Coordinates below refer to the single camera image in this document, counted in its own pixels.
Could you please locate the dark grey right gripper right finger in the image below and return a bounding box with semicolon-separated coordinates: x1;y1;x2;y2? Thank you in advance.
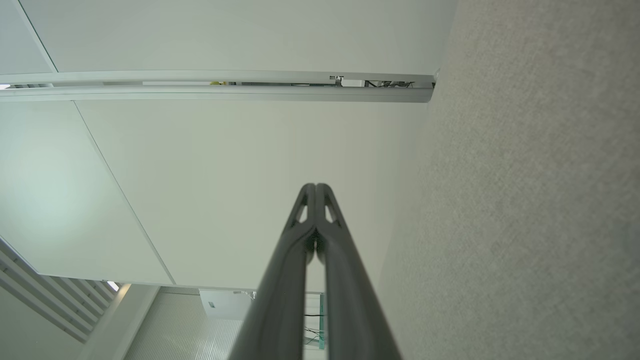
315;183;403;360

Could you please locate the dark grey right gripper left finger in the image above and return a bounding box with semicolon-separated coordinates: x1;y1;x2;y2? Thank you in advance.
227;183;317;360

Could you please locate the white box device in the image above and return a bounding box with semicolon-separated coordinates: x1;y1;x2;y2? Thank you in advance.
199;289;256;321

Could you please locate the grey fabric sofa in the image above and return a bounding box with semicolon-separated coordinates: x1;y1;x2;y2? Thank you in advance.
375;0;640;360

